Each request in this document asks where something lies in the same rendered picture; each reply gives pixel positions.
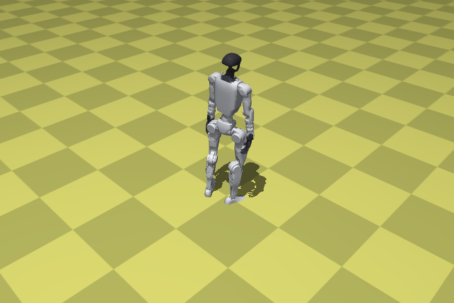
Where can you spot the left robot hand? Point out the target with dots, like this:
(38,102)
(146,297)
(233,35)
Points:
(208,118)

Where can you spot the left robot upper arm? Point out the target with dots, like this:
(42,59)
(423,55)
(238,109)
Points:
(211,79)

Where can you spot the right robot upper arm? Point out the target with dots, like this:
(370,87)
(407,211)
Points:
(245,91)

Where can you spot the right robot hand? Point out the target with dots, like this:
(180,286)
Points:
(248,143)

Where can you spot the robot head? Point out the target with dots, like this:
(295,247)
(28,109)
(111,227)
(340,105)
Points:
(230,60)

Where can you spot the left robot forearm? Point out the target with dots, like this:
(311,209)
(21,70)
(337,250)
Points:
(212,108)

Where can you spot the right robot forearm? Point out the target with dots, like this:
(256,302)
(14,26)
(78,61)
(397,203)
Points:
(249,123)

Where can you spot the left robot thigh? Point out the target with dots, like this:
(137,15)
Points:
(213,137)

